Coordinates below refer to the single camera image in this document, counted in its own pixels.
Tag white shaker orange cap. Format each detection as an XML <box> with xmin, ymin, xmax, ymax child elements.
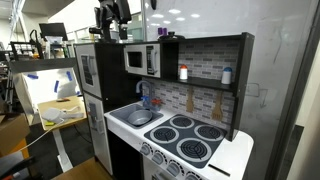
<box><xmin>179</xmin><ymin>64</ymin><xmax>189</xmax><ymax>81</ymax></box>

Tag toy microwave oven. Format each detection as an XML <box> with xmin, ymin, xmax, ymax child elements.
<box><xmin>123</xmin><ymin>43</ymin><xmax>162</xmax><ymax>79</ymax></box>

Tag white cable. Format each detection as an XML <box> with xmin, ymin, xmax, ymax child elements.
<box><xmin>16</xmin><ymin>118</ymin><xmax>66</xmax><ymax>153</ymax></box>

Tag cardboard box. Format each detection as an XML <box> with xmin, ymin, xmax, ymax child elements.
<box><xmin>0</xmin><ymin>113</ymin><xmax>31</xmax><ymax>158</ymax></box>

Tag red toy tap knob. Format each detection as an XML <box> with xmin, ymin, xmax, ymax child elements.
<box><xmin>151</xmin><ymin>98</ymin><xmax>163</xmax><ymax>111</ymax></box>

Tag wooden desk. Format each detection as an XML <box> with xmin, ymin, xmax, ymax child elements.
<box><xmin>36</xmin><ymin>95</ymin><xmax>88</xmax><ymax>173</ymax></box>

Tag grey stove knob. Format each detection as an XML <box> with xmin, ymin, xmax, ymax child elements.
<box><xmin>139</xmin><ymin>143</ymin><xmax>153</xmax><ymax>156</ymax></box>
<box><xmin>184</xmin><ymin>171</ymin><xmax>201</xmax><ymax>180</ymax></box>
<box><xmin>166</xmin><ymin>160</ymin><xmax>183</xmax><ymax>177</ymax></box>
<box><xmin>152</xmin><ymin>151</ymin><xmax>166</xmax><ymax>165</ymax></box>

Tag grey metal bowl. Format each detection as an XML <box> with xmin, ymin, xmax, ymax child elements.
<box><xmin>126</xmin><ymin>109</ymin><xmax>154</xmax><ymax>127</ymax></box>

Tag black white toy kitchen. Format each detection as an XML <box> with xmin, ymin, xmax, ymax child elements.
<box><xmin>73</xmin><ymin>32</ymin><xmax>255</xmax><ymax>180</ymax></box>

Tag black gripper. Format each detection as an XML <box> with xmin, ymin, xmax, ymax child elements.
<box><xmin>98</xmin><ymin>0</ymin><xmax>133</xmax><ymax>43</ymax></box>

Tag wooden spoon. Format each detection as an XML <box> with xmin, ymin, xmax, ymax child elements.
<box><xmin>185</xmin><ymin>85</ymin><xmax>195</xmax><ymax>113</ymax></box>

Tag black pot lid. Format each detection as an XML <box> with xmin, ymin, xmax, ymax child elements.
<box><xmin>158</xmin><ymin>31</ymin><xmax>186</xmax><ymax>41</ymax></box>

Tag white panel with tape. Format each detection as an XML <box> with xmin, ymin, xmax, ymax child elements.
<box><xmin>13</xmin><ymin>68</ymin><xmax>83</xmax><ymax>126</ymax></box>

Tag white shaker blue cap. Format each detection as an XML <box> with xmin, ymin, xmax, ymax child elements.
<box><xmin>221</xmin><ymin>66</ymin><xmax>233</xmax><ymax>85</ymax></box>

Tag black monitor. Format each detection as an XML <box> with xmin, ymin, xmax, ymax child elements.
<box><xmin>38</xmin><ymin>22</ymin><xmax>69</xmax><ymax>43</ymax></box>

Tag grey toy faucet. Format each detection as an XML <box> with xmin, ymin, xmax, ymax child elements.
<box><xmin>135</xmin><ymin>79</ymin><xmax>155</xmax><ymax>109</ymax></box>

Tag wooden slotted spatula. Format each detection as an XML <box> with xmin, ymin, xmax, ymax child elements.
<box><xmin>211</xmin><ymin>91</ymin><xmax>224</xmax><ymax>121</ymax></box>

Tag white plastic item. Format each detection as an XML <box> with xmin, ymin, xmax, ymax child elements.
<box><xmin>41</xmin><ymin>105</ymin><xmax>85</xmax><ymax>124</ymax></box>

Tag blue toy tap knob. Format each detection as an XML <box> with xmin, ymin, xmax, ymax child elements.
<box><xmin>141</xmin><ymin>95</ymin><xmax>150</xmax><ymax>108</ymax></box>

